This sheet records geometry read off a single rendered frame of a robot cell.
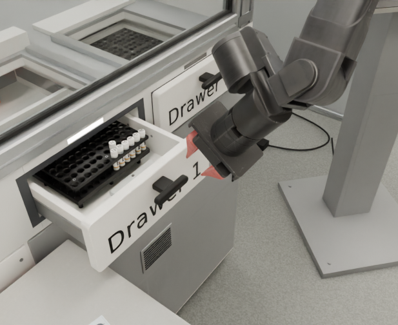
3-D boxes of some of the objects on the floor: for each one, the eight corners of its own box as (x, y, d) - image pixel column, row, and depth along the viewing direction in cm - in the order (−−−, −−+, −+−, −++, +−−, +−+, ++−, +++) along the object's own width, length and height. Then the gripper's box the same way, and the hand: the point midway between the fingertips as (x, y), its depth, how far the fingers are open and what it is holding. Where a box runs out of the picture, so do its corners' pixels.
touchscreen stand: (432, 259, 172) (580, -9, 105) (322, 278, 165) (405, 5, 98) (369, 173, 209) (449, -65, 142) (277, 186, 202) (316, -58, 136)
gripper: (209, 100, 56) (160, 150, 68) (262, 164, 56) (204, 202, 68) (240, 78, 60) (188, 129, 72) (289, 137, 60) (229, 177, 72)
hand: (199, 162), depth 69 cm, fingers open, 3 cm apart
